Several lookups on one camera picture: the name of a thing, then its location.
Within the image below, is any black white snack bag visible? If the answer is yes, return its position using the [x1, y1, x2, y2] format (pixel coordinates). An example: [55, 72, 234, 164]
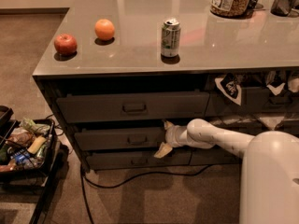
[215, 73, 242, 105]

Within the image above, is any yellow snack bar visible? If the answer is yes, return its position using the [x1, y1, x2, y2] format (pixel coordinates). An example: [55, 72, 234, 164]
[27, 136, 46, 154]

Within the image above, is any dark grey drawer cabinet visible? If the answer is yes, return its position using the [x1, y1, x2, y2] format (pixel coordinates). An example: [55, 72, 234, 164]
[34, 0, 299, 170]

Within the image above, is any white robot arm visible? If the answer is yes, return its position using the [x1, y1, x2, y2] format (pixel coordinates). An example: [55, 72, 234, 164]
[155, 119, 299, 224]

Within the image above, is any red apple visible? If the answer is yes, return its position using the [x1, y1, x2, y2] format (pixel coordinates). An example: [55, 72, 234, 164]
[54, 34, 78, 55]

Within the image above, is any green white soda can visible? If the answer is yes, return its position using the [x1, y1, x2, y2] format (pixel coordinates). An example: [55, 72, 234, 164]
[161, 18, 181, 58]

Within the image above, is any green snack bag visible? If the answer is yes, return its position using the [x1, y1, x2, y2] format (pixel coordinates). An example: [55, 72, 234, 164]
[20, 118, 50, 135]

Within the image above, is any orange fruit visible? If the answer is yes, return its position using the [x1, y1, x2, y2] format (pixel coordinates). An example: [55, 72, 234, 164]
[94, 19, 115, 41]

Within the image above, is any black bin of snacks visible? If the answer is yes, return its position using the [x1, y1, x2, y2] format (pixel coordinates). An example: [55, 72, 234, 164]
[0, 119, 56, 182]

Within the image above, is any black floor cable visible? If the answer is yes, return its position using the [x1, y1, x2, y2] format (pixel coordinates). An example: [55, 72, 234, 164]
[79, 163, 216, 224]

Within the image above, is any white packet in drawer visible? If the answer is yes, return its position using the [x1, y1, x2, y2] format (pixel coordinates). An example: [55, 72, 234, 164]
[256, 114, 285, 130]

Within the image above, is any blue snack packet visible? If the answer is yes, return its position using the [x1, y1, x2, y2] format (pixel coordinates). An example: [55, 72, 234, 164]
[12, 149, 30, 164]

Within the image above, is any grey drawer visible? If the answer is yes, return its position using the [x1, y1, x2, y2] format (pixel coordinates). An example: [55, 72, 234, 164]
[218, 120, 299, 136]
[86, 148, 192, 170]
[190, 147, 240, 165]
[205, 87, 299, 117]
[75, 127, 164, 151]
[57, 91, 209, 123]

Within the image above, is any dark glass container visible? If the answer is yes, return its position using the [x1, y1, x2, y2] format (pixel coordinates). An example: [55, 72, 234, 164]
[271, 0, 296, 17]

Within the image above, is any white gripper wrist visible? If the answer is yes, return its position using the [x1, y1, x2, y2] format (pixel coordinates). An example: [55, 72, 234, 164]
[154, 120, 188, 159]

